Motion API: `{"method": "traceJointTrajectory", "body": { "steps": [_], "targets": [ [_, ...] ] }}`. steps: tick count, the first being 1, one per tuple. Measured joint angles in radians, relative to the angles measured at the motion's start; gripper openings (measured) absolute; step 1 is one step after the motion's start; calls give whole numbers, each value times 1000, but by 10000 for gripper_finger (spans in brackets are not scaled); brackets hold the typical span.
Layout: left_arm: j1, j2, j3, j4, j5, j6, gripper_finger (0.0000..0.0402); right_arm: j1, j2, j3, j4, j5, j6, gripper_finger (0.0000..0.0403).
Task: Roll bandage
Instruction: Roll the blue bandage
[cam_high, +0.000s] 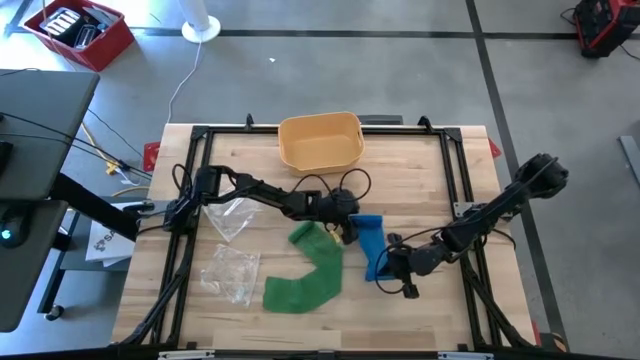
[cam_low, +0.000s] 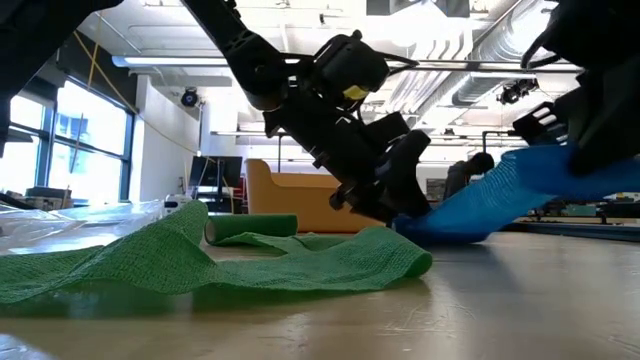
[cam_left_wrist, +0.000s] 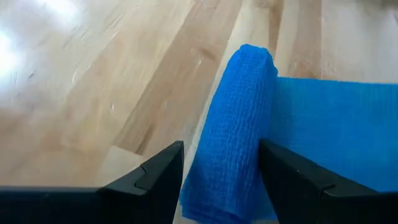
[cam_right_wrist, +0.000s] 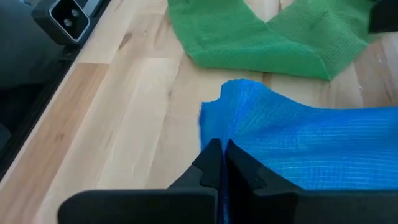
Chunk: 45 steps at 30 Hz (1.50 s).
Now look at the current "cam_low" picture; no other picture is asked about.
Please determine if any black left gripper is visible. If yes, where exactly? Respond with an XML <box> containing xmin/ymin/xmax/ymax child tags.
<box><xmin>263</xmin><ymin>97</ymin><xmax>432</xmax><ymax>224</ymax></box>

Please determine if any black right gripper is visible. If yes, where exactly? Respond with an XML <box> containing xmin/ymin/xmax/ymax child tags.
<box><xmin>512</xmin><ymin>54</ymin><xmax>640</xmax><ymax>176</ymax></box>

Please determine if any black computer monitor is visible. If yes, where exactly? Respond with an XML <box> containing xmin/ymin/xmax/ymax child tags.
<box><xmin>188</xmin><ymin>155</ymin><xmax>244</xmax><ymax>189</ymax></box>

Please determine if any grey box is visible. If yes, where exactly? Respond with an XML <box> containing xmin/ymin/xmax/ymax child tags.
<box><xmin>24</xmin><ymin>186</ymin><xmax>74</xmax><ymax>211</ymax></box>

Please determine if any green elastic bandage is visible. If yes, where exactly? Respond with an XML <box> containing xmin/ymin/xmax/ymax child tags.
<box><xmin>0</xmin><ymin>199</ymin><xmax>434</xmax><ymax>306</ymax></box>

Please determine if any blue elastic bandage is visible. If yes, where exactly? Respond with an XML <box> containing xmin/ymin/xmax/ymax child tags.
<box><xmin>394</xmin><ymin>144</ymin><xmax>640</xmax><ymax>246</ymax></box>

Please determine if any yellow plastic bin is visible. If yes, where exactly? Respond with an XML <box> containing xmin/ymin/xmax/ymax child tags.
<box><xmin>244</xmin><ymin>158</ymin><xmax>386</xmax><ymax>235</ymax></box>

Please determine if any large framed window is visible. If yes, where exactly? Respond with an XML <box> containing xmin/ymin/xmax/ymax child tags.
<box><xmin>0</xmin><ymin>79</ymin><xmax>136</xmax><ymax>206</ymax></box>

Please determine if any silver ventilation duct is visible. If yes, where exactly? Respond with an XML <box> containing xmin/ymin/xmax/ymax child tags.
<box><xmin>414</xmin><ymin>0</ymin><xmax>559</xmax><ymax>119</ymax></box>

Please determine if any person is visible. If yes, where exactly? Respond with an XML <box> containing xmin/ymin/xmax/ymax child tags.
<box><xmin>442</xmin><ymin>152</ymin><xmax>496</xmax><ymax>201</ymax></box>

